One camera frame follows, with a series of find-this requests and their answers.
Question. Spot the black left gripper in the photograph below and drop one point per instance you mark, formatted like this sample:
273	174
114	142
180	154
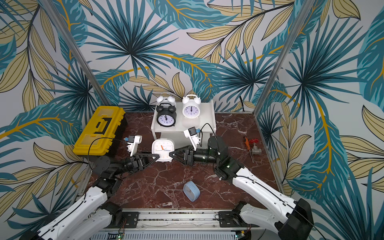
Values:
138	164

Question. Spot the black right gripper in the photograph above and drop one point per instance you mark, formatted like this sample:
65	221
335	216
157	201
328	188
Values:
189	155

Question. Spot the white square alarm clock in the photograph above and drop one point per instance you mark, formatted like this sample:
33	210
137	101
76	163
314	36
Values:
163	147

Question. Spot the black twin-bell alarm clock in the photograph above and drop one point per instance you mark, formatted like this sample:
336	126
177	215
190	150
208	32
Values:
166	115

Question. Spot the blue square alarm clock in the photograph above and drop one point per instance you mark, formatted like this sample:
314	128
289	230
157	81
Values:
191	191

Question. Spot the white plastic twin-bell clock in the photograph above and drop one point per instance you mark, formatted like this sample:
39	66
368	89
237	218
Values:
191	106

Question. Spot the white metal twin-bell clock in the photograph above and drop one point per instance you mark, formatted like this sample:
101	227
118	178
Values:
169	100

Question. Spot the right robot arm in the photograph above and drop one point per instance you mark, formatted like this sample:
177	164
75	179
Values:
286	217

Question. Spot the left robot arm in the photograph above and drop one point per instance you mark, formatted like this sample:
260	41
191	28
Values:
93	212

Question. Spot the white two-tier shelf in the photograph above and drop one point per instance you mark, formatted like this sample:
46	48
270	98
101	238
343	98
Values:
206	122

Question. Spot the yellow black toolbox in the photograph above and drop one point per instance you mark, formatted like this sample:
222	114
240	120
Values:
102	134

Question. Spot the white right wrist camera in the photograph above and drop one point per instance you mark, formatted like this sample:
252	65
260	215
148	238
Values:
193	136

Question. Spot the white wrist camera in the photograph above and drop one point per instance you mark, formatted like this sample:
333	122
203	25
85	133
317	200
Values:
132	143
193	136

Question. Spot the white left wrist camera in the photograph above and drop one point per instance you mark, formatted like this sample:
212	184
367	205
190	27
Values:
132	143

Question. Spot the orange handled screwdriver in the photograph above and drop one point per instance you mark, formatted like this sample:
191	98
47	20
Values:
248	146

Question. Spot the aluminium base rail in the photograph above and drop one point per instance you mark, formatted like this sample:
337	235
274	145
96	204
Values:
236	224

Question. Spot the metal valve red handle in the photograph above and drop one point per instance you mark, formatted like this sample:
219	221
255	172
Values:
255	149

